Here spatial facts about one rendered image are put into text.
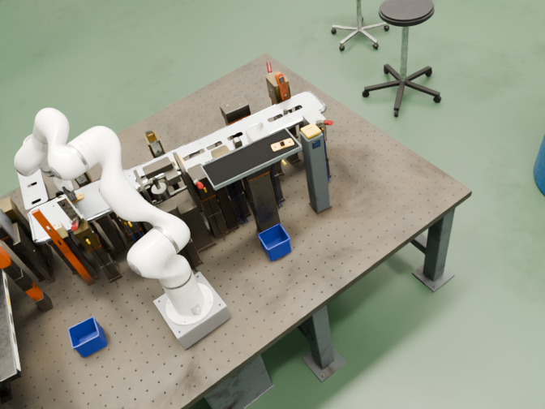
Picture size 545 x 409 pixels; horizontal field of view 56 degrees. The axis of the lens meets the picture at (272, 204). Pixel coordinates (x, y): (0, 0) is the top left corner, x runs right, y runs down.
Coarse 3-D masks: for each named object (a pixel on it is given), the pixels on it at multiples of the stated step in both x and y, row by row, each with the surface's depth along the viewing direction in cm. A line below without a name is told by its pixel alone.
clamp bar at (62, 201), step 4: (56, 192) 189; (60, 192) 189; (60, 196) 188; (64, 196) 187; (56, 200) 186; (60, 200) 186; (64, 200) 187; (68, 200) 190; (60, 204) 188; (64, 204) 187; (68, 204) 190; (64, 208) 190; (68, 208) 191; (72, 208) 192; (64, 212) 192; (68, 212) 193; (72, 212) 194; (76, 212) 195; (68, 216) 194; (72, 216) 195; (76, 216) 197; (72, 220) 197; (80, 220) 199
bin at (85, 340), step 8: (88, 320) 202; (72, 328) 200; (80, 328) 203; (88, 328) 205; (96, 328) 198; (72, 336) 200; (80, 336) 206; (88, 336) 206; (96, 336) 196; (104, 336) 204; (72, 344) 195; (80, 344) 194; (88, 344) 197; (96, 344) 199; (104, 344) 201; (80, 352) 198; (88, 352) 200
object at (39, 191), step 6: (18, 174) 233; (36, 174) 231; (24, 180) 230; (30, 180) 229; (36, 180) 229; (42, 180) 228; (24, 186) 227; (36, 186) 226; (42, 186) 225; (24, 192) 224; (30, 192) 224; (36, 192) 223; (42, 192) 223; (24, 198) 222; (30, 198) 221; (36, 198) 221; (42, 198) 220; (48, 198) 221; (24, 204) 219; (30, 204) 219; (36, 204) 218
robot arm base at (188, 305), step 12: (192, 276) 186; (180, 288) 182; (192, 288) 186; (204, 288) 202; (168, 300) 201; (180, 300) 187; (192, 300) 189; (204, 300) 198; (168, 312) 196; (180, 312) 193; (192, 312) 193; (204, 312) 194; (180, 324) 192; (192, 324) 192
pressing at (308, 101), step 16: (304, 96) 238; (272, 112) 234; (304, 112) 231; (320, 112) 229; (224, 128) 232; (240, 128) 230; (272, 128) 227; (288, 128) 226; (192, 144) 228; (208, 144) 226; (224, 144) 225; (192, 160) 221; (208, 160) 220; (128, 176) 221; (96, 192) 217; (48, 208) 216; (80, 208) 213; (96, 208) 211; (32, 224) 211; (64, 224) 208; (48, 240) 204
